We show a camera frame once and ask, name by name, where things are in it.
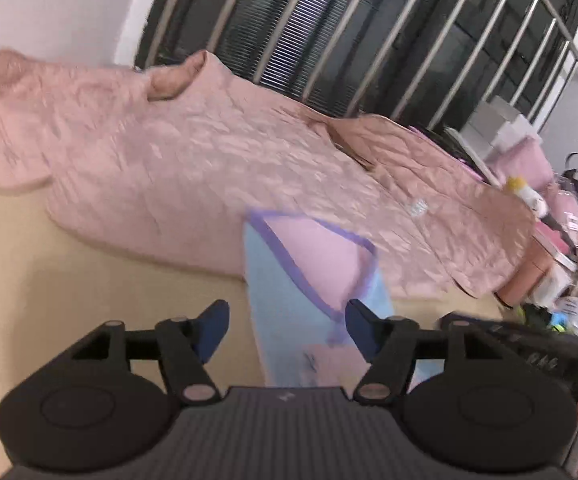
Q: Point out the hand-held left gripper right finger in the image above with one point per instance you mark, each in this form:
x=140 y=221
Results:
x=361 y=330

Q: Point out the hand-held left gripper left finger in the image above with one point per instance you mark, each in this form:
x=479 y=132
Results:
x=214 y=325

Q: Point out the pastel pink blue purple garment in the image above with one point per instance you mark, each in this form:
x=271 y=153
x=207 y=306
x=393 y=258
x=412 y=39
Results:
x=314 y=255

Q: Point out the pink storage box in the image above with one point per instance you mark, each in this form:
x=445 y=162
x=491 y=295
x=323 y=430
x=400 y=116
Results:
x=529 y=275

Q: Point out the pink bag in clear plastic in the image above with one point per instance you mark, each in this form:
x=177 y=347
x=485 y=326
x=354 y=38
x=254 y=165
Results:
x=569 y=210

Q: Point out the pink quilted jacket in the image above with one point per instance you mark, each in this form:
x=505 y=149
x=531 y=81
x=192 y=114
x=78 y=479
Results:
x=194 y=160

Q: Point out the white yellow plush toy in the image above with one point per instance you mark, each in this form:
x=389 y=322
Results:
x=526 y=195

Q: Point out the pink pouch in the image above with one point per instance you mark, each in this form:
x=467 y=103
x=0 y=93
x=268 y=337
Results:
x=524 y=162

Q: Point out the stack of white boxes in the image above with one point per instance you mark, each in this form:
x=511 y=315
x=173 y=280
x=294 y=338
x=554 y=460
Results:
x=504 y=122

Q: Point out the metal window railing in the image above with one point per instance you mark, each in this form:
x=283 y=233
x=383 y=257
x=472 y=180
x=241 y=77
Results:
x=409 y=25

